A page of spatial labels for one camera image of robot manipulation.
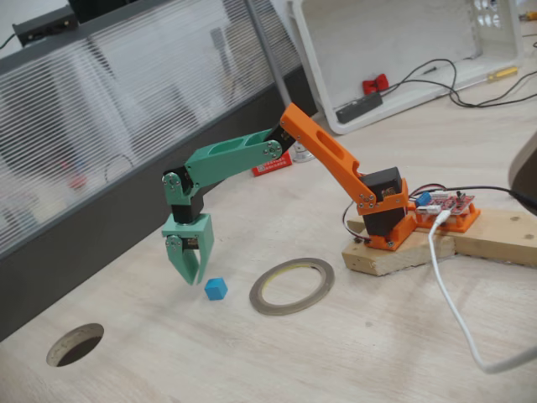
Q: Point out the green gripper with servo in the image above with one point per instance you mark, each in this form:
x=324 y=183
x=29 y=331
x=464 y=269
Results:
x=194 y=235

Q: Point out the blue cube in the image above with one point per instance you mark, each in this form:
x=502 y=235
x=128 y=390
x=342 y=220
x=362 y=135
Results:
x=216 y=289

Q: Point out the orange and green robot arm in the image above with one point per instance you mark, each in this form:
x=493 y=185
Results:
x=327 y=144

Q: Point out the small red box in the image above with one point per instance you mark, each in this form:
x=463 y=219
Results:
x=279 y=165

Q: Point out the silver metal coupling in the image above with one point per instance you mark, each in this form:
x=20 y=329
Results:
x=303 y=156

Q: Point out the grey desk divider panel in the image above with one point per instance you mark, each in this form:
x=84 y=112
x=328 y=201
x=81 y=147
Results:
x=126 y=105

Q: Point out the wooden base block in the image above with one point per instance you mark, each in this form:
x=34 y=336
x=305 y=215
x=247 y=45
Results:
x=394 y=260

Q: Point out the black power strip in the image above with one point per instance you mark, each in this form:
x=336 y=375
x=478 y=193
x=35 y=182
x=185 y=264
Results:
x=358 y=108

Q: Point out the red clamp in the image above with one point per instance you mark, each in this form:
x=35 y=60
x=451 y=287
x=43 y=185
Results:
x=371 y=86

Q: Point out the red controller board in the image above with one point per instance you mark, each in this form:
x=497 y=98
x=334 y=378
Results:
x=453 y=203

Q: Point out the black electronics box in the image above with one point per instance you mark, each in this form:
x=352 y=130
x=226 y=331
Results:
x=46 y=23

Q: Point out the white plastic crate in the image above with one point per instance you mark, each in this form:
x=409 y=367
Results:
x=398 y=42

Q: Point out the light wooden plank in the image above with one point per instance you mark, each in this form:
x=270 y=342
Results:
x=495 y=235

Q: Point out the yellow tool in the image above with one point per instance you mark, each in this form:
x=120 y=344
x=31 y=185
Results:
x=528 y=17

